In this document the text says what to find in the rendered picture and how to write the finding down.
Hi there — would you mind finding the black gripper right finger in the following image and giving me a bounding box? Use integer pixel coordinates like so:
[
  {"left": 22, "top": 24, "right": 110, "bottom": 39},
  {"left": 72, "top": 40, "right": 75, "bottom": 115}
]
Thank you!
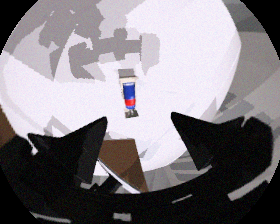
[{"left": 171, "top": 112, "right": 245, "bottom": 171}]

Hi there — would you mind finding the blue and red battery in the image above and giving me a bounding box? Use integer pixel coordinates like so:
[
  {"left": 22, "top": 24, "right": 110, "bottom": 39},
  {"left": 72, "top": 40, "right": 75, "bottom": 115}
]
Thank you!
[{"left": 123, "top": 83, "right": 135, "bottom": 109}]

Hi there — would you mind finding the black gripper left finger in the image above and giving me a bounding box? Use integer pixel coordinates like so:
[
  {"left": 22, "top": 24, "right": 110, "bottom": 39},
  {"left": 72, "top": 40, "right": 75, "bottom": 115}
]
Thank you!
[{"left": 27, "top": 116, "right": 108, "bottom": 185}]

